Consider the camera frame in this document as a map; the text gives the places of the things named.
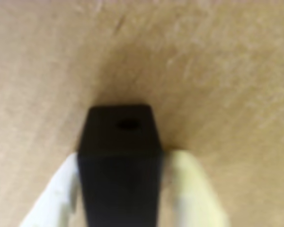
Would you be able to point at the black rectangular block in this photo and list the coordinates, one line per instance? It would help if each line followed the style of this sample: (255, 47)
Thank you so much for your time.
(120, 177)

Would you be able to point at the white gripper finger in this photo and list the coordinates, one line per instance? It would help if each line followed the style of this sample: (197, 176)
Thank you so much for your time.
(189, 196)
(59, 194)

